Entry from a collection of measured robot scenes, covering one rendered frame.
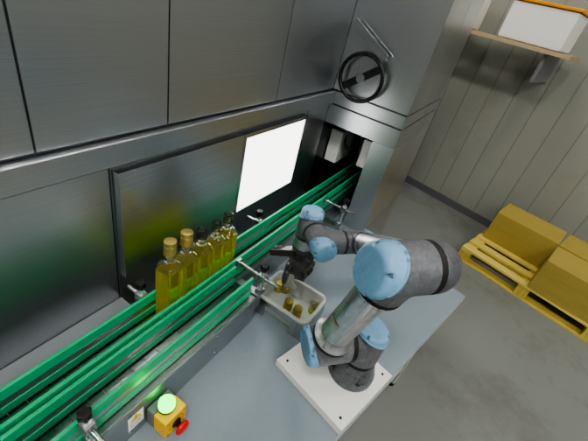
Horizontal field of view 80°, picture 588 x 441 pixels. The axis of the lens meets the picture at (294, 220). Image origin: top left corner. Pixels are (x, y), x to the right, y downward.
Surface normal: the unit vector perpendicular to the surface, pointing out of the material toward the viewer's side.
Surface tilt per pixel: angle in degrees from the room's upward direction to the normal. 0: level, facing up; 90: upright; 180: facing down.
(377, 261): 83
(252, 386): 0
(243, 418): 0
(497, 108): 90
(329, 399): 0
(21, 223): 90
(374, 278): 83
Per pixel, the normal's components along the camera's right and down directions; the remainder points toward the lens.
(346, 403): 0.21, -0.81
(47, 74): 0.82, 0.45
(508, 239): -0.70, 0.27
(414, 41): -0.53, 0.38
